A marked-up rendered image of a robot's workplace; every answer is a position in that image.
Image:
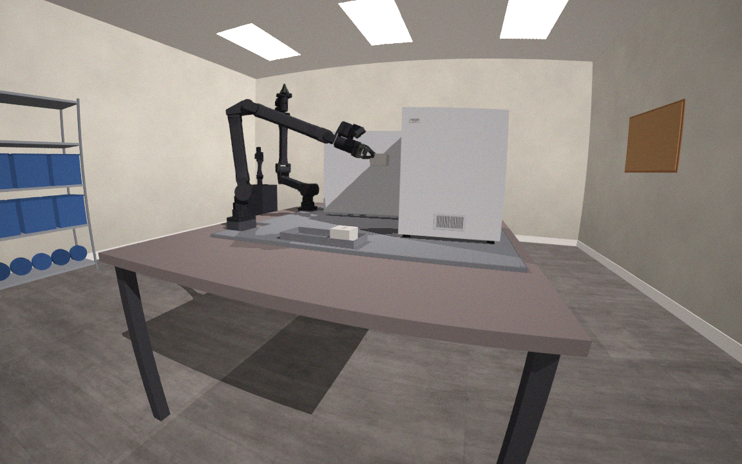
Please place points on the white table-top freezer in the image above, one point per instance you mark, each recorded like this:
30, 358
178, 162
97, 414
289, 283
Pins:
452, 179

